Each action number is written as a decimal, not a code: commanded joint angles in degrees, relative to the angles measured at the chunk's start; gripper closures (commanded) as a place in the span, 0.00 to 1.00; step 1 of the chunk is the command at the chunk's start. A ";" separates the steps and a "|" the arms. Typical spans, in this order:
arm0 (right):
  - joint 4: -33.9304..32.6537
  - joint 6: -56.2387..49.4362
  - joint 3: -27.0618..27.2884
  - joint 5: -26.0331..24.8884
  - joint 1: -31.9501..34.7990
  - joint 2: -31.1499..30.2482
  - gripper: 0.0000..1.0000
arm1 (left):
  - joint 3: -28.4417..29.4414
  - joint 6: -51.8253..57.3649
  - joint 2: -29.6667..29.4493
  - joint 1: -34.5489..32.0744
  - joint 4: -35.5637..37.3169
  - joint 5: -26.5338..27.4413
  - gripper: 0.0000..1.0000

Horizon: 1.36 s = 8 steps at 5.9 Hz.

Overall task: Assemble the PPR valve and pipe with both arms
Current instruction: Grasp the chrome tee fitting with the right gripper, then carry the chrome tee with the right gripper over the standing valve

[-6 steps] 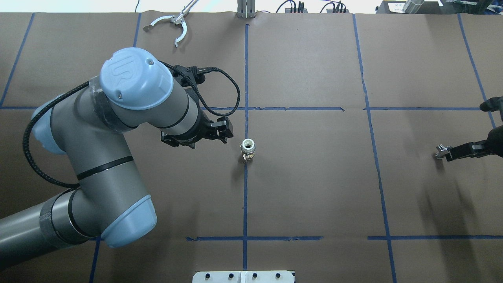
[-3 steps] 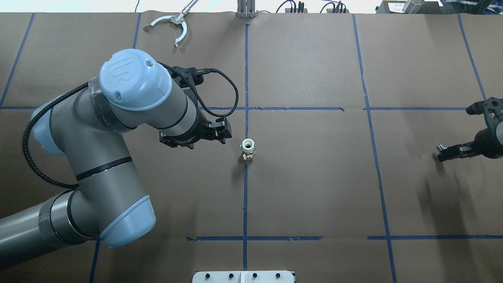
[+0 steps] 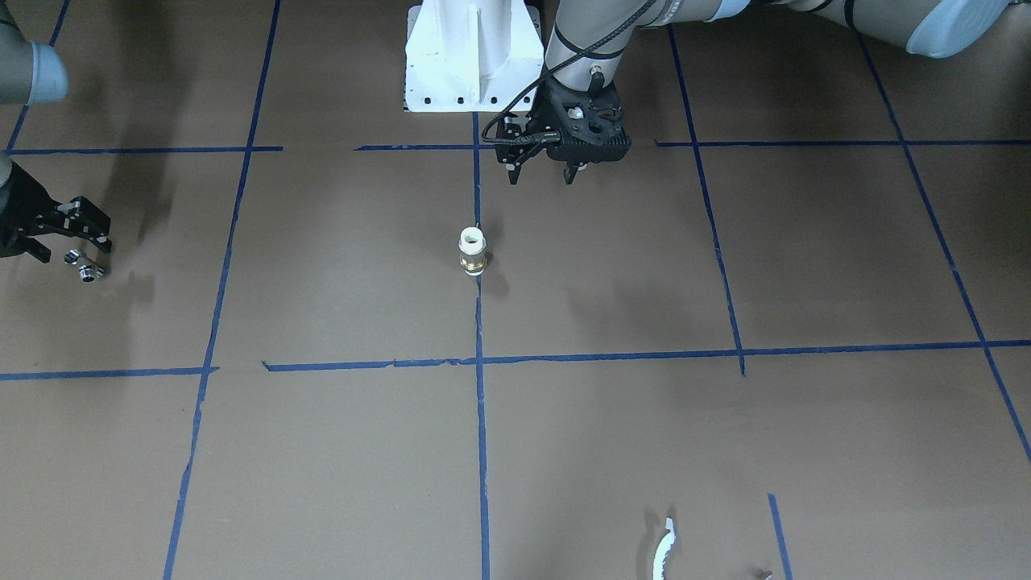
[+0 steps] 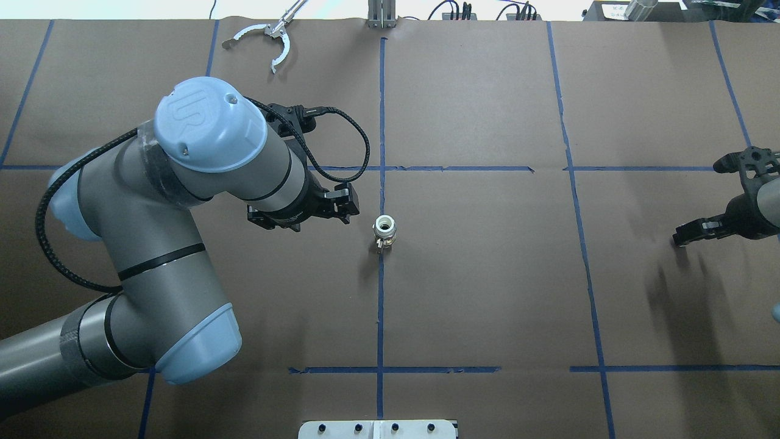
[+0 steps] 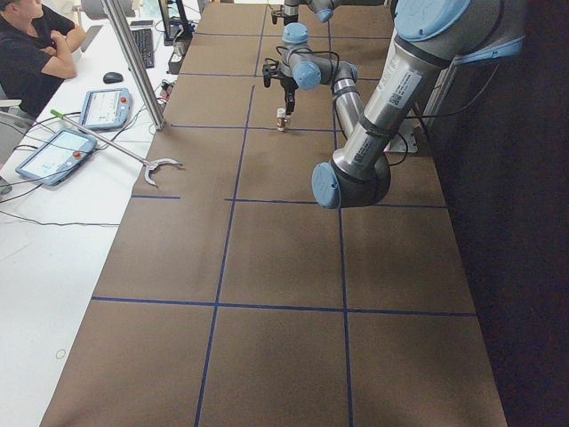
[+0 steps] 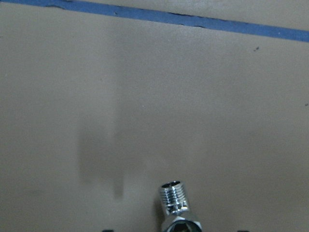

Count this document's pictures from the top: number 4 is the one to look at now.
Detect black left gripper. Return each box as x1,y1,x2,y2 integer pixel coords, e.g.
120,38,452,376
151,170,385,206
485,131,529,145
246,178,359,232

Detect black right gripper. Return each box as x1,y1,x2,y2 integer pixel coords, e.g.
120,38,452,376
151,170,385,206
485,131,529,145
672,194,778,248

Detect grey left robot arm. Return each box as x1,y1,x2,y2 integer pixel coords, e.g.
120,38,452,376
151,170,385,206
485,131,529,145
2,77,360,419

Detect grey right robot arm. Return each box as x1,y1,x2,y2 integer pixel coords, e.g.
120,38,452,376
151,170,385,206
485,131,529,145
672,179,779,247

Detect brass PPR valve white ends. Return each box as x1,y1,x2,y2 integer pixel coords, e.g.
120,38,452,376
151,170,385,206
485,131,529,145
372,215,397,254

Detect white claw grabber tool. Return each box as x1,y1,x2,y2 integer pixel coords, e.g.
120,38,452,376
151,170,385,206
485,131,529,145
222,1,309,75

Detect white metal plate with holes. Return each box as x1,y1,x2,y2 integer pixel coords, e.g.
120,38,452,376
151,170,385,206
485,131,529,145
297,419,460,438

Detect black box with label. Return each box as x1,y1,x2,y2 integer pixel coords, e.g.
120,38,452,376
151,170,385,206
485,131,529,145
582,1,691,23

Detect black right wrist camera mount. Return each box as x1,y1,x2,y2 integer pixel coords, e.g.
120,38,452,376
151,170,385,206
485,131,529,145
712,146,779,196

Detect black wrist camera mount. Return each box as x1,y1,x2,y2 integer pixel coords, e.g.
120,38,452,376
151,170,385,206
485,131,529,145
712,146,779,196
261,104,317,138

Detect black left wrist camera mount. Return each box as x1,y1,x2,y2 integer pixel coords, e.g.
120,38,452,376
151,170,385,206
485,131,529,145
261,104,317,138

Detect grey metal post bracket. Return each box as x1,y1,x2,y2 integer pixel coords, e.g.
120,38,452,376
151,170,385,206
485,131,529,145
367,0,397,29

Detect black cables left bundle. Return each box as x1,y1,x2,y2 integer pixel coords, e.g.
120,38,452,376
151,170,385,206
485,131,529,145
427,0,476,21

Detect black cables bundle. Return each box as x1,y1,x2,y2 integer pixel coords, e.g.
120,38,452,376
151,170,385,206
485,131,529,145
495,0,542,21
427,0,476,21

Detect black cables right bundle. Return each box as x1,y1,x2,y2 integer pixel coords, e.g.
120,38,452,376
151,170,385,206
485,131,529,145
495,0,542,21

